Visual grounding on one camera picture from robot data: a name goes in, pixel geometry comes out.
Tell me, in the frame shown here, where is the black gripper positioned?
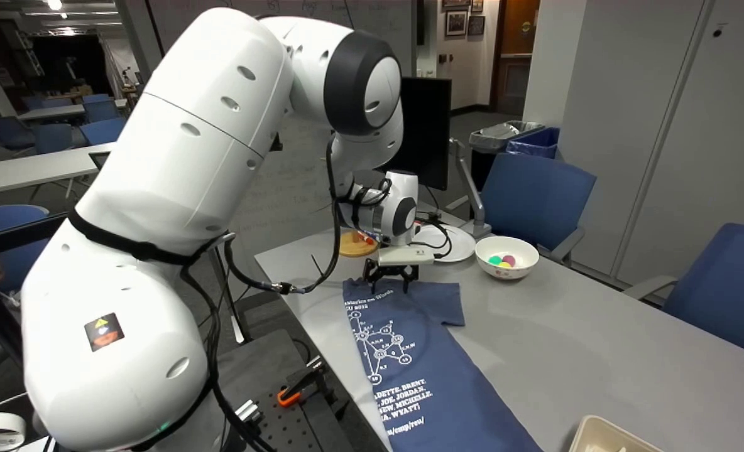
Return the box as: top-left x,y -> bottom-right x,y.
361,256 -> 422,296

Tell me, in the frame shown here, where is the blue printed T-shirt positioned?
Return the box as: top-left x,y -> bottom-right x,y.
340,276 -> 546,452

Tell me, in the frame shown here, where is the round wooden disc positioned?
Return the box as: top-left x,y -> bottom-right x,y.
337,231 -> 383,261

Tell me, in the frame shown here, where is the white plate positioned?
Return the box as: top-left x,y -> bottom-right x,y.
410,222 -> 477,266

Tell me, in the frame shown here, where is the white floral bowl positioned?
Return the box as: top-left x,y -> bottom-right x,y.
472,233 -> 542,283

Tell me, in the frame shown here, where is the black monitor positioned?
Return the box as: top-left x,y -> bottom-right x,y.
398,75 -> 492,244

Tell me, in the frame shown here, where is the blue office chair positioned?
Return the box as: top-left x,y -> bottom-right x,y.
477,149 -> 599,263
624,222 -> 744,364

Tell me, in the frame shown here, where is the grey trash bin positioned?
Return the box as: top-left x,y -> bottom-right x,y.
467,120 -> 542,194

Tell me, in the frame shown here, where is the blue recycling bin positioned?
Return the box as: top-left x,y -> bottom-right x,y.
503,124 -> 562,163

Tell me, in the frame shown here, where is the beige plastic tray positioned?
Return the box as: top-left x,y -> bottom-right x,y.
567,413 -> 669,452

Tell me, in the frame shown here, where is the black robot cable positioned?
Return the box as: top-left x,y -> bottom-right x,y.
218,139 -> 346,298

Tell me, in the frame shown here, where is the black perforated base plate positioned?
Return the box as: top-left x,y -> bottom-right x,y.
208,330 -> 370,452

